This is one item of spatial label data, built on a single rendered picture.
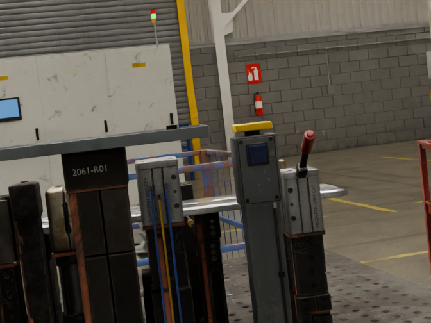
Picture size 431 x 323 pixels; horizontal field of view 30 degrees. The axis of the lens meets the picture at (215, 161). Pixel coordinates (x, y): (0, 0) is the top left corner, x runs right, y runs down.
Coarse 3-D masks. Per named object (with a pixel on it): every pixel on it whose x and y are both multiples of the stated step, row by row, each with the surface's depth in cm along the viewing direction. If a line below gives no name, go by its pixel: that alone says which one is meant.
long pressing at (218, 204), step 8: (320, 184) 175; (320, 192) 159; (328, 192) 159; (336, 192) 160; (344, 192) 161; (192, 200) 172; (200, 200) 170; (208, 200) 169; (216, 200) 168; (224, 200) 168; (232, 200) 164; (136, 208) 169; (184, 208) 157; (192, 208) 157; (200, 208) 157; (208, 208) 157; (216, 208) 157; (224, 208) 157; (232, 208) 158; (240, 208) 158; (136, 216) 156; (184, 216) 157; (48, 224) 155; (48, 232) 154
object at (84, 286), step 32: (64, 160) 126; (96, 160) 127; (96, 192) 127; (96, 224) 127; (128, 224) 128; (96, 256) 128; (128, 256) 128; (96, 288) 128; (128, 288) 129; (96, 320) 128; (128, 320) 129
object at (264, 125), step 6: (234, 126) 131; (240, 126) 129; (246, 126) 130; (252, 126) 130; (258, 126) 130; (264, 126) 130; (270, 126) 130; (240, 132) 130; (246, 132) 132; (252, 132) 131; (258, 132) 132
